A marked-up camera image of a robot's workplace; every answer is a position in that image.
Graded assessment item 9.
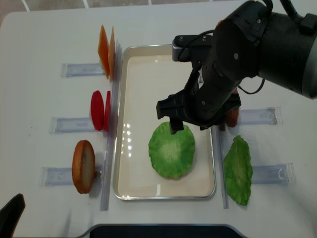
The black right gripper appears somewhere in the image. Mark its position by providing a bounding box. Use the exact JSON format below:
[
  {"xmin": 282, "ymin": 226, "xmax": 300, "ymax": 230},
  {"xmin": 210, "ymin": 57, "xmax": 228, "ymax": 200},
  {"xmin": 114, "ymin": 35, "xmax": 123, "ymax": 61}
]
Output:
[{"xmin": 156, "ymin": 61, "xmax": 241, "ymax": 134}]

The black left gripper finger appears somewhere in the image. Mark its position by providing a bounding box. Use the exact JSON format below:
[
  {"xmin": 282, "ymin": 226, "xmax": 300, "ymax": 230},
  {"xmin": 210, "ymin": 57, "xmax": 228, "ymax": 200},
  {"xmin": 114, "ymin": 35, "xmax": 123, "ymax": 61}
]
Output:
[{"xmin": 0, "ymin": 193, "xmax": 26, "ymax": 238}]

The green lettuce leaf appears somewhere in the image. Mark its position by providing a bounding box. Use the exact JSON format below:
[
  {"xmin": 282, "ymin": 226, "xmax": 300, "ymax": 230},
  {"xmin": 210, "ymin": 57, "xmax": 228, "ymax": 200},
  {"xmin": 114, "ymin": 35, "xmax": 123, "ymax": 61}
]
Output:
[
  {"xmin": 148, "ymin": 122, "xmax": 195, "ymax": 175},
  {"xmin": 223, "ymin": 135, "xmax": 253, "ymax": 206}
]

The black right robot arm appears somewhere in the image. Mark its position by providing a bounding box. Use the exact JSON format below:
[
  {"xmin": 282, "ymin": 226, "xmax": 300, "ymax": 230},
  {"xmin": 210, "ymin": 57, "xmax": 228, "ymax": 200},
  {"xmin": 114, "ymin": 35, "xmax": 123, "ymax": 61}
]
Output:
[{"xmin": 156, "ymin": 0, "xmax": 317, "ymax": 134}]

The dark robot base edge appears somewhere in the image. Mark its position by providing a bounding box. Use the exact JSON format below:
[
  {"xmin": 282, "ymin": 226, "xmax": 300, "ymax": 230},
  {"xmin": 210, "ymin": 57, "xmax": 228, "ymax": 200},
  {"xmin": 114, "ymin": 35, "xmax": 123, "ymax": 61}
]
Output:
[{"xmin": 90, "ymin": 225, "xmax": 244, "ymax": 238}]

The bread slice on tray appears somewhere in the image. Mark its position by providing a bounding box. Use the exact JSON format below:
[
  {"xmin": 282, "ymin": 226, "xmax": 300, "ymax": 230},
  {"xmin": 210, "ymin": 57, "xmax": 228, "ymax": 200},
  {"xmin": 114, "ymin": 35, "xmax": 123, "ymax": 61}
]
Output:
[{"xmin": 159, "ymin": 172, "xmax": 191, "ymax": 180}]

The brown meat patty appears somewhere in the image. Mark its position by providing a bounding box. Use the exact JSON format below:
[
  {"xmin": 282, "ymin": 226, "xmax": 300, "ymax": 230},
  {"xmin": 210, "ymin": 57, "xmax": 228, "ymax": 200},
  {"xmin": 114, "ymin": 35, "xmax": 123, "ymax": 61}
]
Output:
[{"xmin": 217, "ymin": 89, "xmax": 240, "ymax": 132}]

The front red tomato slice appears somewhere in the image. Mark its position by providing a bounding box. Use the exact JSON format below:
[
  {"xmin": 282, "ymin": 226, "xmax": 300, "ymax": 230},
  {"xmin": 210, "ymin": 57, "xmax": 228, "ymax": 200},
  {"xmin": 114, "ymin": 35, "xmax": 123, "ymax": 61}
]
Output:
[{"xmin": 104, "ymin": 91, "xmax": 111, "ymax": 131}]

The red tomato slice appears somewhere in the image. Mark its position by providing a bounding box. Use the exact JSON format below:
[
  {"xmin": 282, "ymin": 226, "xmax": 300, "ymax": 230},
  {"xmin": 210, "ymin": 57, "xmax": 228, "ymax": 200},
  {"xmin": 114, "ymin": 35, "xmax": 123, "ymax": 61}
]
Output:
[
  {"xmin": 90, "ymin": 90, "xmax": 104, "ymax": 131},
  {"xmin": 104, "ymin": 91, "xmax": 111, "ymax": 131}
]

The standing green lettuce leaf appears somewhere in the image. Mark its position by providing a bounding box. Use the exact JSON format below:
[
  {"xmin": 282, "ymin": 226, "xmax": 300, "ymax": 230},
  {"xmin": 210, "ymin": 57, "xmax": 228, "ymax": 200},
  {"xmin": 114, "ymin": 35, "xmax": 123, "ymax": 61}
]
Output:
[{"xmin": 223, "ymin": 135, "xmax": 253, "ymax": 206}]

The rear red tomato slice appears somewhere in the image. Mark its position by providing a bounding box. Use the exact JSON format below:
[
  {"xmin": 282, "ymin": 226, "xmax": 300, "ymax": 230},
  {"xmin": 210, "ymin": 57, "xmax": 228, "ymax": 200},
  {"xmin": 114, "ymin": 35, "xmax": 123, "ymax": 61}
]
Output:
[{"xmin": 90, "ymin": 90, "xmax": 104, "ymax": 131}]

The upright bread slice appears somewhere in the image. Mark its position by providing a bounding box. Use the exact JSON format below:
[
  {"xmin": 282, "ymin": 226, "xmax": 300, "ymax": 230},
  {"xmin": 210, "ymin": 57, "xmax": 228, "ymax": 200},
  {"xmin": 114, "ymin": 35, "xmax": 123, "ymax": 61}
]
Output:
[{"xmin": 72, "ymin": 140, "xmax": 95, "ymax": 194}]

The front orange cheese slice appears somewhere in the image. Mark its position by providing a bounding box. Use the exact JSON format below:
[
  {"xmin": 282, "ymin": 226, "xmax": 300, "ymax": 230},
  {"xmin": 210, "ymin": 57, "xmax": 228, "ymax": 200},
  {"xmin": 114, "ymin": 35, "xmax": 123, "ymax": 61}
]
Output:
[{"xmin": 108, "ymin": 27, "xmax": 115, "ymax": 81}]

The orange cheese slice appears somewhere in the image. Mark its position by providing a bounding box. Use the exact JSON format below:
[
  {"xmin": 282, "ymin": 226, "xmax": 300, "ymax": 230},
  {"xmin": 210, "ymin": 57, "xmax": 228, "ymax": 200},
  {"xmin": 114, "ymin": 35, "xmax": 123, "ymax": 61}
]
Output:
[
  {"xmin": 108, "ymin": 27, "xmax": 115, "ymax": 81},
  {"xmin": 98, "ymin": 25, "xmax": 110, "ymax": 79}
]

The rear orange cheese slice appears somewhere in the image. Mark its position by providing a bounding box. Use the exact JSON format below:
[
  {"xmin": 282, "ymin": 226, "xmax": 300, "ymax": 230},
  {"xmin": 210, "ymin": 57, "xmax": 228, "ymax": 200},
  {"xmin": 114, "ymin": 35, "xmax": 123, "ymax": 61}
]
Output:
[{"xmin": 98, "ymin": 25, "xmax": 110, "ymax": 79}]

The white metal tray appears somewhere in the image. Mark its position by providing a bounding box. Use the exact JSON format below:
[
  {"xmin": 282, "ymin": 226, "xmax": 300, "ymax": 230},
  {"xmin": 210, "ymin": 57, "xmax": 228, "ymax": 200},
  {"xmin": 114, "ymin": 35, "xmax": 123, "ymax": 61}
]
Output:
[{"xmin": 113, "ymin": 45, "xmax": 215, "ymax": 200}]

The clear left stop strip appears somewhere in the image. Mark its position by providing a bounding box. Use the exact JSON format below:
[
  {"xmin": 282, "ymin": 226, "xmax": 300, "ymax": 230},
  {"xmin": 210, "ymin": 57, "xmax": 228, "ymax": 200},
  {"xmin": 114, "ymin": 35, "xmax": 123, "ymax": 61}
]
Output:
[{"xmin": 101, "ymin": 41, "xmax": 122, "ymax": 211}]

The clear patty holder rail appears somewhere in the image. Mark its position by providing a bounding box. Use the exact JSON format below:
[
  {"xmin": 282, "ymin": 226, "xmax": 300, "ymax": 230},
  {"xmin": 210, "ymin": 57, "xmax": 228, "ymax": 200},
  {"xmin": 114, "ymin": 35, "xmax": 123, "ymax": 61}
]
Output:
[{"xmin": 238, "ymin": 107, "xmax": 283, "ymax": 125}]

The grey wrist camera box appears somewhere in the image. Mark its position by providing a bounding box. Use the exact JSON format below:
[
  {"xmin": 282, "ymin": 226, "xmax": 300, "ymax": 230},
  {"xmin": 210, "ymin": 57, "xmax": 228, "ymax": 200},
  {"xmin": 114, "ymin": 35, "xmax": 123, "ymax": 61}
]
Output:
[{"xmin": 172, "ymin": 34, "xmax": 212, "ymax": 62}]

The clear bread holder rail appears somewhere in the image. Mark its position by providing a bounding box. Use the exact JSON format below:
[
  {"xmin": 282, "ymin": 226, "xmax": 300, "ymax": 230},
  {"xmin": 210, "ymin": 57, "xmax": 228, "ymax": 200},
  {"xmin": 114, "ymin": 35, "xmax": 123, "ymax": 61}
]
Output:
[{"xmin": 40, "ymin": 166, "xmax": 104, "ymax": 187}]

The clear tomato holder rail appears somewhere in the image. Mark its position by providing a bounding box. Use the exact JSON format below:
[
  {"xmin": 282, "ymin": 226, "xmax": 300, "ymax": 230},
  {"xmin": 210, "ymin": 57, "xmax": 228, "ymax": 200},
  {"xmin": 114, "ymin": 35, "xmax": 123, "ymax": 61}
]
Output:
[{"xmin": 49, "ymin": 118, "xmax": 96, "ymax": 134}]

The clear cheese holder rail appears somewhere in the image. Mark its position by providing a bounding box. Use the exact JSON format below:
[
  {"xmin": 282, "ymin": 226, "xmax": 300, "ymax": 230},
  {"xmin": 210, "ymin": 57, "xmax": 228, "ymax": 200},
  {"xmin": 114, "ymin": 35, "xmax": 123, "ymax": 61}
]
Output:
[{"xmin": 60, "ymin": 63, "xmax": 105, "ymax": 78}]

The clear lettuce holder rail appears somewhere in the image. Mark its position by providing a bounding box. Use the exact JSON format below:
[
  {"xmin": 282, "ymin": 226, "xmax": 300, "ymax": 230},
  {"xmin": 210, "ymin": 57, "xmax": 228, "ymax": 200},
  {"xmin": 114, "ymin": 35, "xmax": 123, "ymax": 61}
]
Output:
[{"xmin": 252, "ymin": 163, "xmax": 296, "ymax": 185}]

